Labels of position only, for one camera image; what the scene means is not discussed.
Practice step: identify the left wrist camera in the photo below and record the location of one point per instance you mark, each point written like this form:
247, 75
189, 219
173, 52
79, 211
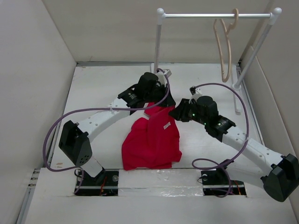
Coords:
162, 73

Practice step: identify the red t-shirt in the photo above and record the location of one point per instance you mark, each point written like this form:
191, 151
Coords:
153, 142

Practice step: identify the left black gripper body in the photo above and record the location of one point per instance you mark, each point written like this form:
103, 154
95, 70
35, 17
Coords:
159, 92

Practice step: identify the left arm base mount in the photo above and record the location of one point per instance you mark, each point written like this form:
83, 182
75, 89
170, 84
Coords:
104, 184

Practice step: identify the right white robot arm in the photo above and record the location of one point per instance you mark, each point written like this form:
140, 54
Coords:
279, 174

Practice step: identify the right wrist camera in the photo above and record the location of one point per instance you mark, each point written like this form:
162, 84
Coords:
195, 92

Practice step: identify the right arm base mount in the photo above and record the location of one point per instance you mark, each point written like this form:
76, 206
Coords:
215, 183

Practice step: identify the white metal clothes rack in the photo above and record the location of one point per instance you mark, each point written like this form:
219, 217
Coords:
228, 22

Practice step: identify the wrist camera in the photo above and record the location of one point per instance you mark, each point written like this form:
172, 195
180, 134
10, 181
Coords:
162, 73
195, 92

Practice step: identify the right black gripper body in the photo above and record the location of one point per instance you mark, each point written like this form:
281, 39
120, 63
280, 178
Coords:
193, 114

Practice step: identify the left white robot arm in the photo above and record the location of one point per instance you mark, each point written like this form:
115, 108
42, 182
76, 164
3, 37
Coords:
75, 140

